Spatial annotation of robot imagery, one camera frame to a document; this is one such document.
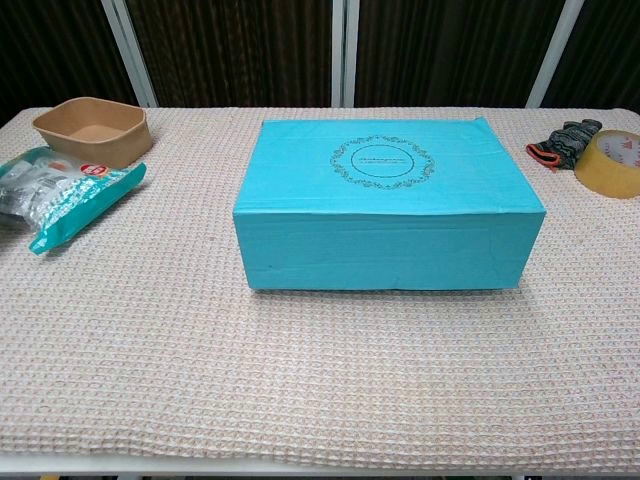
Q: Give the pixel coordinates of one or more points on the turquoise cardboard shoe box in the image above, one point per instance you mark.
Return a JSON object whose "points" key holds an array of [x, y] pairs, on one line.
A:
{"points": [[380, 240]]}

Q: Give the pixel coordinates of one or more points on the beige waffle tablecloth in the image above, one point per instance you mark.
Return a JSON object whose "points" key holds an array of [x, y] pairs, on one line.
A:
{"points": [[300, 375]]}

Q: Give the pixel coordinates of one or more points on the brown paper bowl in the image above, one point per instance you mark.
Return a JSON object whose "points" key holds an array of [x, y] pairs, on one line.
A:
{"points": [[117, 142]]}

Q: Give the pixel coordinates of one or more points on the teal and silver snack bag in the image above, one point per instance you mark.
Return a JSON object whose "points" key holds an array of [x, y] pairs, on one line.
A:
{"points": [[65, 195]]}

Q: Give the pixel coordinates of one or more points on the yellowish packing tape roll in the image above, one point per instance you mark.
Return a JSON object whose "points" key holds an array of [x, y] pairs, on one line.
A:
{"points": [[607, 175]]}

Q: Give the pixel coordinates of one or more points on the white frame post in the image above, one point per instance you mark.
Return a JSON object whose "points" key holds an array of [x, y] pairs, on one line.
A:
{"points": [[345, 50], [132, 55], [555, 55]]}

